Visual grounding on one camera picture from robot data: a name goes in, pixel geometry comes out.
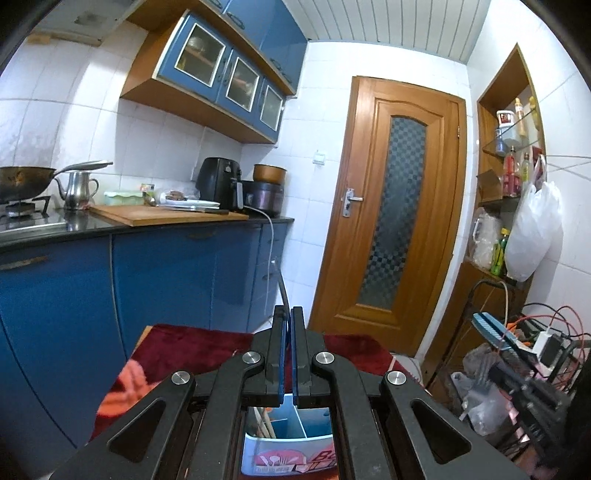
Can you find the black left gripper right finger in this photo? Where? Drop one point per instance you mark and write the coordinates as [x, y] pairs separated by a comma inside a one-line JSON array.
[[309, 390]]

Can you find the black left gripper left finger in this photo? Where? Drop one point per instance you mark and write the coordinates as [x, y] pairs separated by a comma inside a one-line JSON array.
[[268, 385]]

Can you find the wooden chopstick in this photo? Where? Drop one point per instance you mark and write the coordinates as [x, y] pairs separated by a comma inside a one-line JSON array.
[[264, 423]]

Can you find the steel table knife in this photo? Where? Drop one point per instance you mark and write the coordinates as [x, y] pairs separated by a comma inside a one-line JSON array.
[[282, 287]]

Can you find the blue kitchen cabinet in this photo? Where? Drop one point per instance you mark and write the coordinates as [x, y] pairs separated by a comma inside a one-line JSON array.
[[77, 293]]

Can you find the clear plastic bag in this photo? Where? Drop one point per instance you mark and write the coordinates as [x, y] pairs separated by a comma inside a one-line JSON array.
[[488, 417]]

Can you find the short steel fork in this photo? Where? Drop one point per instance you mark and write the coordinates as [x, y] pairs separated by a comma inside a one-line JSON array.
[[481, 386]]

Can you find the light blue utensil box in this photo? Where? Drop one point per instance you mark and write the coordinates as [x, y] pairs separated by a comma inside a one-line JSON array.
[[303, 442]]

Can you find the red and peach blanket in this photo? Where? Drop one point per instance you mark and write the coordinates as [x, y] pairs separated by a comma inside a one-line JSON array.
[[163, 349]]

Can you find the wooden door with glass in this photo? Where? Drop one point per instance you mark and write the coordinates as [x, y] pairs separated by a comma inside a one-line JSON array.
[[384, 267]]

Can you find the rice cooker pot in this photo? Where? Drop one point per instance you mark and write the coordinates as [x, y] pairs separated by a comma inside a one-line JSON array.
[[265, 191]]

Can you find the black air fryer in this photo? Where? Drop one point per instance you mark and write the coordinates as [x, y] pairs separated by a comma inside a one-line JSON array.
[[216, 181]]

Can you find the wooden cutting board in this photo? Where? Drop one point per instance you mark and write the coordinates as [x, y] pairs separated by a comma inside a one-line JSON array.
[[139, 216]]

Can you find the white plastic bag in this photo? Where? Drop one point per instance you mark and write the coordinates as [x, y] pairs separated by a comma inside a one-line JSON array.
[[537, 220]]

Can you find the steel kettle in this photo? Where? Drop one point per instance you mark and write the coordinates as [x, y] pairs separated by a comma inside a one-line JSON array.
[[79, 190]]

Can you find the black wok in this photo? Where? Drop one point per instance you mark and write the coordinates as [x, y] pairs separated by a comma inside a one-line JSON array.
[[21, 183]]

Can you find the black wire rack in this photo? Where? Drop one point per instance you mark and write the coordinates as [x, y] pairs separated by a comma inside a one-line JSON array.
[[534, 337]]

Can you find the silver door handle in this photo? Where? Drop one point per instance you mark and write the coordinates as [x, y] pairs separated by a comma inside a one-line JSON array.
[[348, 200]]

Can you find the blue upper wall cabinet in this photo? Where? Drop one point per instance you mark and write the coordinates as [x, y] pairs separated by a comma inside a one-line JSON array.
[[227, 65]]

